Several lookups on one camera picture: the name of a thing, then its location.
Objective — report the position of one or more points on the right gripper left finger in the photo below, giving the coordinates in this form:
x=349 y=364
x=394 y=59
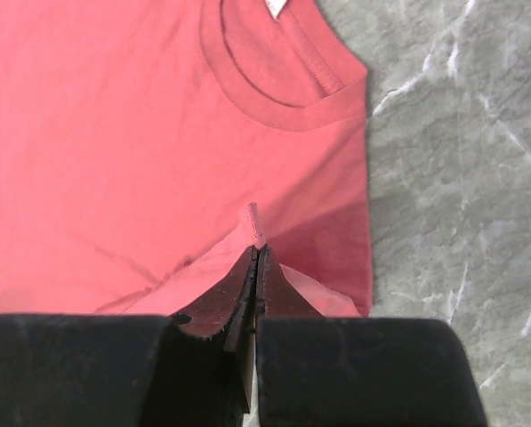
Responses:
x=191 y=368

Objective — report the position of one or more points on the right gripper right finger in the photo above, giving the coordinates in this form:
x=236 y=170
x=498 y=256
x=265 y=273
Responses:
x=314 y=370

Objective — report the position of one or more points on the dark red t-shirt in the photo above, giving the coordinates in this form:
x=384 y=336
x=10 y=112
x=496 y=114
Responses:
x=145 y=144

